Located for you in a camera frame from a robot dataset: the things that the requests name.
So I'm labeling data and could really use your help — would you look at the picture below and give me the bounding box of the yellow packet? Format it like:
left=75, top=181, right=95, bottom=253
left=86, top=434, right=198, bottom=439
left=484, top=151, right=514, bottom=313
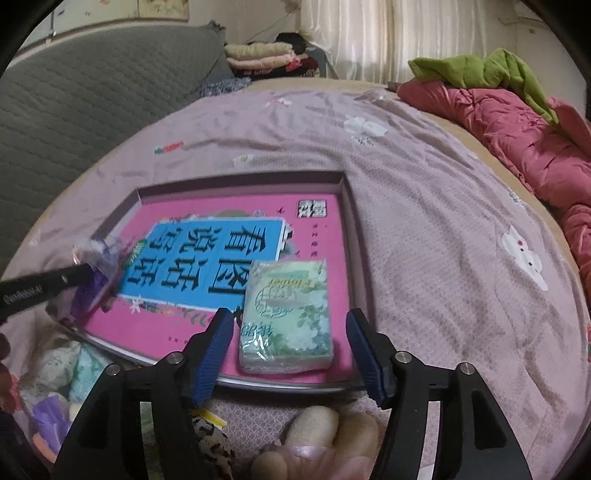
left=191, top=408, right=228, bottom=429

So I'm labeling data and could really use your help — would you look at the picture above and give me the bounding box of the black garment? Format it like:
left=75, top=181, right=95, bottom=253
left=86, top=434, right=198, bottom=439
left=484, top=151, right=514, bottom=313
left=276, top=32, right=315, bottom=51

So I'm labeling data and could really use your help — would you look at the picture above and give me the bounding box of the pink cloth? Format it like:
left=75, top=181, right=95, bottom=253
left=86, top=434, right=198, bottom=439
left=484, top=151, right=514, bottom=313
left=549, top=96, right=591, bottom=149

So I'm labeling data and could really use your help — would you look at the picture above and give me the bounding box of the cream folded blanket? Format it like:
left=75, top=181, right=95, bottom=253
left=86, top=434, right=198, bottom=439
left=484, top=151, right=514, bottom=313
left=225, top=42, right=293, bottom=60

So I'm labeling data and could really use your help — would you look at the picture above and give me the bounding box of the pink storage box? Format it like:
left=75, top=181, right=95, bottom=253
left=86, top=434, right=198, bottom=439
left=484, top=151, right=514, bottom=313
left=69, top=171, right=384, bottom=394

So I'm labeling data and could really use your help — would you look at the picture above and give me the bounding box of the pink and blue book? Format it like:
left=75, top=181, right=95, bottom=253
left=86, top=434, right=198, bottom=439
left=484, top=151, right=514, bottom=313
left=85, top=194, right=358, bottom=381

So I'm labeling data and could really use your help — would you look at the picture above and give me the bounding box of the white curtain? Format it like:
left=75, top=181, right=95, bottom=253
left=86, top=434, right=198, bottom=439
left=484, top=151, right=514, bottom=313
left=299, top=0, right=514, bottom=88

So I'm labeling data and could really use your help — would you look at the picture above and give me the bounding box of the pile of folded clothes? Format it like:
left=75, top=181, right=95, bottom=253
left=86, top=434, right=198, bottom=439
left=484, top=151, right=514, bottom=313
left=235, top=56, right=323, bottom=80

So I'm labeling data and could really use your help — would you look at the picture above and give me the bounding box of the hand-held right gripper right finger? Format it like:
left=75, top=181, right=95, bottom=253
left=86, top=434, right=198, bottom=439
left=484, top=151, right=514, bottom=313
left=345, top=308, right=532, bottom=480

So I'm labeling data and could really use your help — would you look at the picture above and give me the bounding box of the green cloth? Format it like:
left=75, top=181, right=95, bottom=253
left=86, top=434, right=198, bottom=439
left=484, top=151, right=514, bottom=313
left=409, top=47, right=560, bottom=126

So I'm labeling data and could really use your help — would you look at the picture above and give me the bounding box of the leopard print scarf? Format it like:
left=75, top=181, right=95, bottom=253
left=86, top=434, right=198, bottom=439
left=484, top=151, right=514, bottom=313
left=191, top=413, right=237, bottom=480

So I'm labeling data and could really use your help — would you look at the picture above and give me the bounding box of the floral wall panel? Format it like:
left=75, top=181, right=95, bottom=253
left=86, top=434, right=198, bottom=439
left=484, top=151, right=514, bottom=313
left=0, top=0, right=191, bottom=54

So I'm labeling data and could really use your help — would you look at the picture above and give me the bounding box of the pink folded blanket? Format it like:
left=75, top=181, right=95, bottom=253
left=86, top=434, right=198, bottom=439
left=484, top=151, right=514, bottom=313
left=228, top=52, right=308, bottom=71

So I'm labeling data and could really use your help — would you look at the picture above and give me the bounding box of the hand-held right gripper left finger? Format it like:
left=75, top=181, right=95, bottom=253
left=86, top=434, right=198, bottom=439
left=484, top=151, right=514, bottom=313
left=53, top=308, right=234, bottom=480

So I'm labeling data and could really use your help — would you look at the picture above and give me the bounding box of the blue floral cloth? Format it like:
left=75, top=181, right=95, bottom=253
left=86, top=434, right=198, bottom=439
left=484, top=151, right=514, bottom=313
left=200, top=76, right=253, bottom=99

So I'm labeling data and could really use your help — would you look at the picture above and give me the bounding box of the red quilt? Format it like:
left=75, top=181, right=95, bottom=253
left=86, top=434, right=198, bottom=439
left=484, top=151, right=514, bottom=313
left=397, top=80, right=591, bottom=280

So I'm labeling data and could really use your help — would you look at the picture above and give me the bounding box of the green floral tissue pack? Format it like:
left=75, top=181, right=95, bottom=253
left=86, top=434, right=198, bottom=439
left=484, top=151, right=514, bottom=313
left=238, top=258, right=335, bottom=376
left=28, top=339, right=112, bottom=403

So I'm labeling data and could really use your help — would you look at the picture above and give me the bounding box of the grey quilted headboard cover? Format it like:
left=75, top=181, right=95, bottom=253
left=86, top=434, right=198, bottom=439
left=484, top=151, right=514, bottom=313
left=0, top=21, right=235, bottom=271

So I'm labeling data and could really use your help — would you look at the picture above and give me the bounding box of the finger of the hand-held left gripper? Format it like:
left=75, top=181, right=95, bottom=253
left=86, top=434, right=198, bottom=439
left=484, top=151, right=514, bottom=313
left=0, top=263, right=94, bottom=320

